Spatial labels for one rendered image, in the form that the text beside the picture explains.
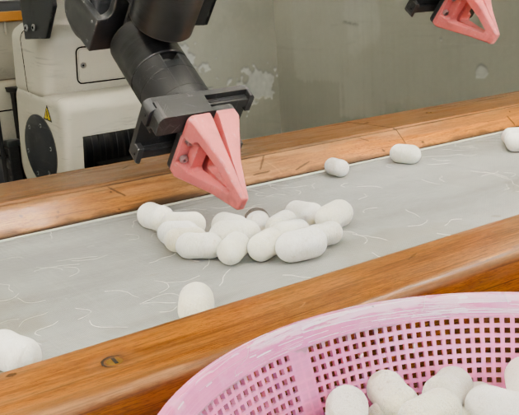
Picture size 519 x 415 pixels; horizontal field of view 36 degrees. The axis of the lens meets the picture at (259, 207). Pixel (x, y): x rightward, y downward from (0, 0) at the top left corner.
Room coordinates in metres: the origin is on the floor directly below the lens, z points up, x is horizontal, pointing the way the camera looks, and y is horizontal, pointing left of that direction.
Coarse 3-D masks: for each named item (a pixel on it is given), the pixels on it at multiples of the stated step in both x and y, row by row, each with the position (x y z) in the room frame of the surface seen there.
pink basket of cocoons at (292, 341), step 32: (320, 320) 0.34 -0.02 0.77; (352, 320) 0.35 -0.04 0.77; (384, 320) 0.35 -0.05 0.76; (416, 320) 0.36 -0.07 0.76; (480, 320) 0.35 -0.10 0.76; (512, 320) 0.35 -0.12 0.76; (256, 352) 0.32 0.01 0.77; (288, 352) 0.33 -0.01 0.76; (320, 352) 0.34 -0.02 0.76; (352, 352) 0.34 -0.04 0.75; (384, 352) 0.35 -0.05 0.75; (416, 352) 0.35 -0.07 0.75; (480, 352) 0.35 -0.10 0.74; (512, 352) 0.35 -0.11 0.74; (192, 384) 0.29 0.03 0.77; (224, 384) 0.30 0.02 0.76; (256, 384) 0.31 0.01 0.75; (288, 384) 0.32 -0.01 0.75; (320, 384) 0.33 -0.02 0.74; (352, 384) 0.34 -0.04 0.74
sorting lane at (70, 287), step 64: (256, 192) 0.74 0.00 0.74; (320, 192) 0.72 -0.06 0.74; (384, 192) 0.70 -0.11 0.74; (448, 192) 0.68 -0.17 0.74; (512, 192) 0.67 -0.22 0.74; (0, 256) 0.58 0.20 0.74; (64, 256) 0.57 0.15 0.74; (128, 256) 0.56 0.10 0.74; (320, 256) 0.53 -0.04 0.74; (0, 320) 0.45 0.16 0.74; (64, 320) 0.44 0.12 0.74; (128, 320) 0.43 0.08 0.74
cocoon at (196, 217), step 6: (168, 216) 0.60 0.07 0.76; (174, 216) 0.60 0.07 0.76; (180, 216) 0.59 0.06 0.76; (186, 216) 0.59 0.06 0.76; (192, 216) 0.59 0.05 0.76; (198, 216) 0.59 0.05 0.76; (162, 222) 0.60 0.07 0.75; (198, 222) 0.59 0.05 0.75; (204, 222) 0.60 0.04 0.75; (204, 228) 0.60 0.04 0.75
